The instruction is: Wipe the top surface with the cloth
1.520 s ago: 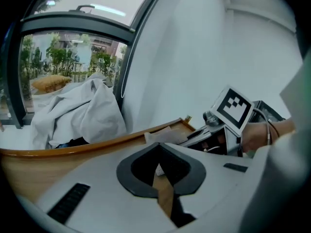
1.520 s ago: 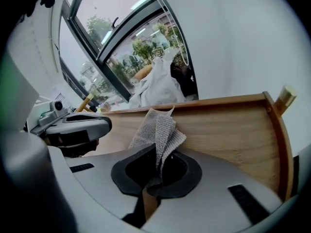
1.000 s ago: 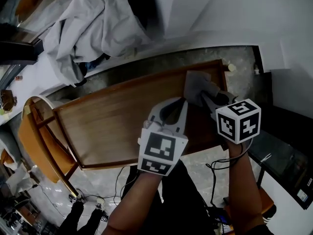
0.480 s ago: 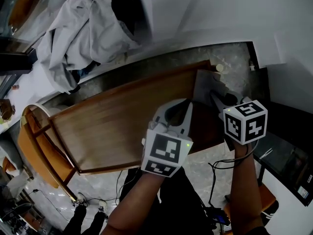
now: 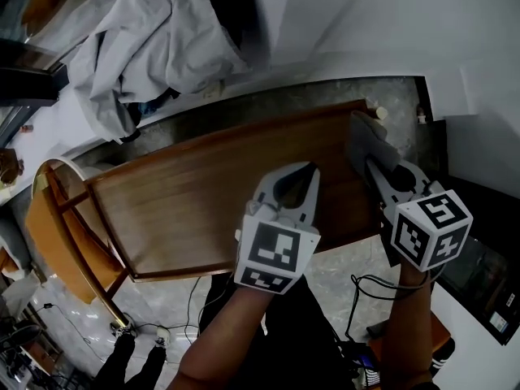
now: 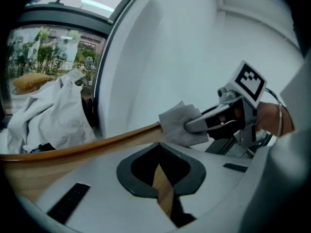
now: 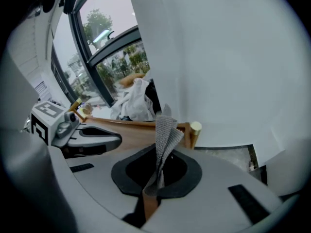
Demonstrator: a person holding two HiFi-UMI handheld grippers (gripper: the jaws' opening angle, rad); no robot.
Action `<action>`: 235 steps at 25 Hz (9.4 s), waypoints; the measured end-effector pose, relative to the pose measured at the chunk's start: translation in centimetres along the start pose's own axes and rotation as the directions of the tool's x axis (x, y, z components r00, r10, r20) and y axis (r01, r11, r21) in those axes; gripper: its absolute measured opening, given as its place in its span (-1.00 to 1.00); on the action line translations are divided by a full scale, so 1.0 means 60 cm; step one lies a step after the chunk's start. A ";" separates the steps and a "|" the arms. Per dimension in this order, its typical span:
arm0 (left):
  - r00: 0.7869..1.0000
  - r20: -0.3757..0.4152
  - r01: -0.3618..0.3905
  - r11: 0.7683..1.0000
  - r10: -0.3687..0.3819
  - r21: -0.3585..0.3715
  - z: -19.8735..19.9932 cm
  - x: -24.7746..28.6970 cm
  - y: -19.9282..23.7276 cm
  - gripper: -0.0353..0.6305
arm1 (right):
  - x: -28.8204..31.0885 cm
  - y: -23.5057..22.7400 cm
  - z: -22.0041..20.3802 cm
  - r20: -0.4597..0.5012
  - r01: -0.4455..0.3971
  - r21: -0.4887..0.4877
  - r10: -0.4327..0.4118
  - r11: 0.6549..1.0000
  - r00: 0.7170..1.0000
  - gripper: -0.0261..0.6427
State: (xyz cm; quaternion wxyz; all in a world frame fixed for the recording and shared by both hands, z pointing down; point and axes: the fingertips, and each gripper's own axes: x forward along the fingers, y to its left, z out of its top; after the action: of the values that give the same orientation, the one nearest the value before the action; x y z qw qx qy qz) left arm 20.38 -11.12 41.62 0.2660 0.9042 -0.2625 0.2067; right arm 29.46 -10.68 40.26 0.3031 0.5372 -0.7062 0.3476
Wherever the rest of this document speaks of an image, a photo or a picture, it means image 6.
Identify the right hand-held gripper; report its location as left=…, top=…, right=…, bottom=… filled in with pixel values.
left=184, top=59, right=268, bottom=148

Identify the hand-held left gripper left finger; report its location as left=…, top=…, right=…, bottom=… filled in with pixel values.
left=34, top=142, right=177, bottom=233

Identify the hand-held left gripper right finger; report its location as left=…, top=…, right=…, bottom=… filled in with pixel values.
left=158, top=142, right=255, bottom=229

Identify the grey cloth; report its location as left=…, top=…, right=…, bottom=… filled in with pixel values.
left=158, top=100, right=209, bottom=148

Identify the wooden tray table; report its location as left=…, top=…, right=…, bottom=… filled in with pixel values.
left=0, top=122, right=175, bottom=219

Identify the person's right hand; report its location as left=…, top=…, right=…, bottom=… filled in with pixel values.
left=230, top=107, right=244, bottom=125

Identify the white crumpled sheet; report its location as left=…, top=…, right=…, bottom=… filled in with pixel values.
left=7, top=69, right=98, bottom=154

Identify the tan cushion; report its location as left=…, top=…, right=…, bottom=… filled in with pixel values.
left=12, top=73, right=53, bottom=93

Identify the thin black right gripper cable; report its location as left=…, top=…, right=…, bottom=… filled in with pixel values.
left=264, top=87, right=292, bottom=138

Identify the dark window frame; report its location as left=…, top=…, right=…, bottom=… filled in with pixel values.
left=14, top=2, right=115, bottom=140

